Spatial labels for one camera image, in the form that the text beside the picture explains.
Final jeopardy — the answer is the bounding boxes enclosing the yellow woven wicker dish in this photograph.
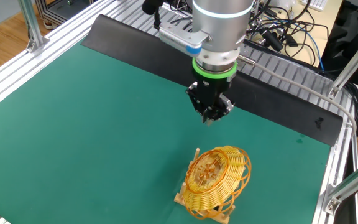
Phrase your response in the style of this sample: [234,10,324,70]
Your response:
[183,145,252,220]

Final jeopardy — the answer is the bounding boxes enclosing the green table mat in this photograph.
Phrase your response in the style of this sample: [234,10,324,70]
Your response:
[0,40,332,224]

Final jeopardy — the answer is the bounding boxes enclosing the silver wrist camera blue cap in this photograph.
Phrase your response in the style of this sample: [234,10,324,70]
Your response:
[158,22,213,58]

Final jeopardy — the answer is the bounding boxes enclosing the aluminium frame post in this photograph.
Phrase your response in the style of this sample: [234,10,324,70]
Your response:
[328,23,358,100]
[323,160,358,215]
[17,0,50,53]

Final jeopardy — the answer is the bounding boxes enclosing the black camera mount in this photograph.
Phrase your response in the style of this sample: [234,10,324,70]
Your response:
[141,0,165,30]

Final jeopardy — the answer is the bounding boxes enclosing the blue cable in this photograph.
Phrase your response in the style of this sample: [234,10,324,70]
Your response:
[293,23,325,71]

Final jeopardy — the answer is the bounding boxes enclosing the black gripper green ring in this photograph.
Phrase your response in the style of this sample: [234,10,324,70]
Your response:
[185,58,238,127]

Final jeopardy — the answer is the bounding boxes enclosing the wooden peg dish rack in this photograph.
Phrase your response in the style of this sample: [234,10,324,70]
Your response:
[174,147,236,224]

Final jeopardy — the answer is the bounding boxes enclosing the white computer keyboard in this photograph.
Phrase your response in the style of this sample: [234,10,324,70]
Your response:
[301,0,329,12]

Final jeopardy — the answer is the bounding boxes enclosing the tangled black cables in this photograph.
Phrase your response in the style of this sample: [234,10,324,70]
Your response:
[247,0,331,68]

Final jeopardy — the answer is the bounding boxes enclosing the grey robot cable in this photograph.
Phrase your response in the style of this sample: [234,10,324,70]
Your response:
[237,54,357,134]

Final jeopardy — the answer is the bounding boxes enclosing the black framed cart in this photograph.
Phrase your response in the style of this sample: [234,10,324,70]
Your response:
[35,0,96,30]

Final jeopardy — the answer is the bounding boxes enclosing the black rubber mat strip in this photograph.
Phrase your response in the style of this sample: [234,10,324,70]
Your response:
[81,14,344,147]

